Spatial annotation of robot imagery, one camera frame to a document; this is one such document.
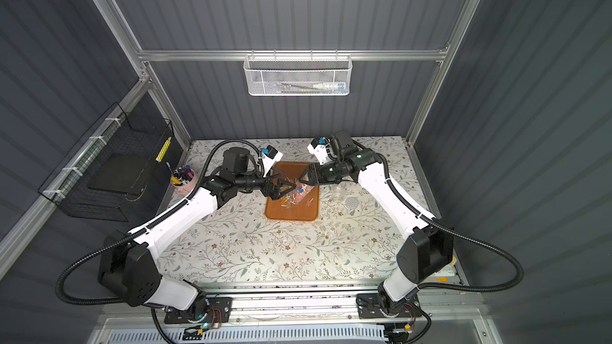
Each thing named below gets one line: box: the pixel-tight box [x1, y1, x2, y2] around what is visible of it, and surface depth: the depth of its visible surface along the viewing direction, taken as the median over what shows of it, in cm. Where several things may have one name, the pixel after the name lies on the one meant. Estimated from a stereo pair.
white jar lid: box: [345, 196, 360, 210], surface depth 99 cm
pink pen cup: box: [170, 168, 198, 197], surface depth 93 cm
